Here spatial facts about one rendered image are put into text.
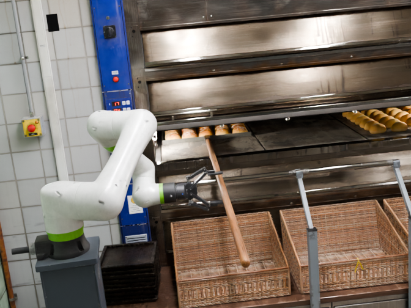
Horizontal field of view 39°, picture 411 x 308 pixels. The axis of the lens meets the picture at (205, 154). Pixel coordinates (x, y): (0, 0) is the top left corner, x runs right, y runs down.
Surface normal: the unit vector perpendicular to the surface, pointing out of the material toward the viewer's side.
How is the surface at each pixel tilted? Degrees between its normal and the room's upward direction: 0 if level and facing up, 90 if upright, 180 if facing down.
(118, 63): 90
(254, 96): 70
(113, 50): 90
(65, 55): 90
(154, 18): 90
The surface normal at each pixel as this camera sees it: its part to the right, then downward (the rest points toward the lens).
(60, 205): -0.29, 0.22
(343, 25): 0.04, -0.10
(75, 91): 0.07, 0.24
